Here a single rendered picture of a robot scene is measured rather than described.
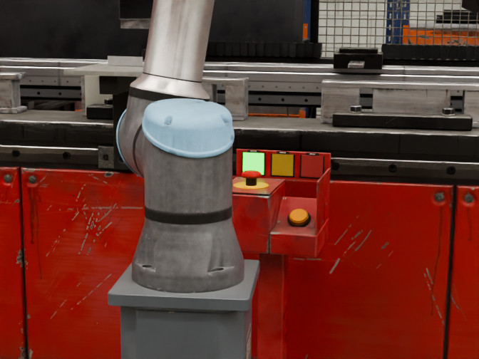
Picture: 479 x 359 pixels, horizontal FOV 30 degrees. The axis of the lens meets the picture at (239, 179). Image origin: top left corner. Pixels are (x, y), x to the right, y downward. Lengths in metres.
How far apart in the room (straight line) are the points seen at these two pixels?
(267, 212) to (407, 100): 0.48
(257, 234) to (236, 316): 0.60
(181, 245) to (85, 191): 0.93
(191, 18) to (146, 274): 0.36
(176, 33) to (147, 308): 0.38
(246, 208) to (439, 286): 0.50
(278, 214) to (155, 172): 0.70
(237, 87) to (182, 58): 0.80
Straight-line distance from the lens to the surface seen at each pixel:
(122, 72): 1.85
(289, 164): 1.85
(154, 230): 1.16
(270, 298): 1.83
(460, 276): 1.99
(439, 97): 2.03
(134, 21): 2.13
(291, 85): 2.30
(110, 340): 2.14
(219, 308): 1.13
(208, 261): 1.14
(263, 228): 1.73
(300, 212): 1.79
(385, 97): 2.03
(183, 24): 1.26
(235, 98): 2.06
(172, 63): 1.26
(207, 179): 1.13
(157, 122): 1.13
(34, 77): 2.47
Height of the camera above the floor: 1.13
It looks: 11 degrees down
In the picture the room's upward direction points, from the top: 1 degrees clockwise
